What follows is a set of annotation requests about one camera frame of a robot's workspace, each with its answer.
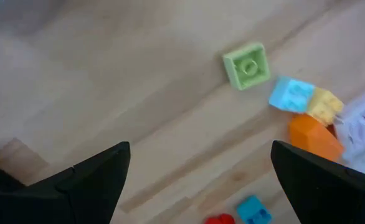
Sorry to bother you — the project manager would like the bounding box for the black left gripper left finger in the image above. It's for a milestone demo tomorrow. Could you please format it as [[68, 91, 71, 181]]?
[[0, 141, 131, 224]]

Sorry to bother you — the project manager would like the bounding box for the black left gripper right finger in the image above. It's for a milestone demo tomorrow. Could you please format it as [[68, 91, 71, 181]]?
[[270, 139, 365, 224]]

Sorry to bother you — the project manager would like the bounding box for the red large stud block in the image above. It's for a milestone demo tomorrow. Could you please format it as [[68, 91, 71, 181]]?
[[204, 213, 236, 224]]

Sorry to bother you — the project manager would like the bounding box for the small pale yellow brick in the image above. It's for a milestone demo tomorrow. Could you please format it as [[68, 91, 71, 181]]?
[[306, 86, 345, 128]]

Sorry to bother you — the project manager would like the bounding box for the orange large block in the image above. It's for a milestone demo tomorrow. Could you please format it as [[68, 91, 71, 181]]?
[[288, 113, 345, 162]]

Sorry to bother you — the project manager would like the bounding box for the small teal brick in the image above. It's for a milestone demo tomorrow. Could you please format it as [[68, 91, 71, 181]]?
[[235, 195, 273, 224]]

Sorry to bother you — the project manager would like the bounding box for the small mint brick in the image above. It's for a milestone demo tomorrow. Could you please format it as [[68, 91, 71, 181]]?
[[268, 75, 316, 114]]

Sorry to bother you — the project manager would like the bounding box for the small light green brick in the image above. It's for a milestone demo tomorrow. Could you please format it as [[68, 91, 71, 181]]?
[[222, 42, 271, 91]]

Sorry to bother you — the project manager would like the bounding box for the purple playing card deck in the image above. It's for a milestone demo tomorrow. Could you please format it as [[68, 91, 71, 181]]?
[[334, 83, 365, 180]]

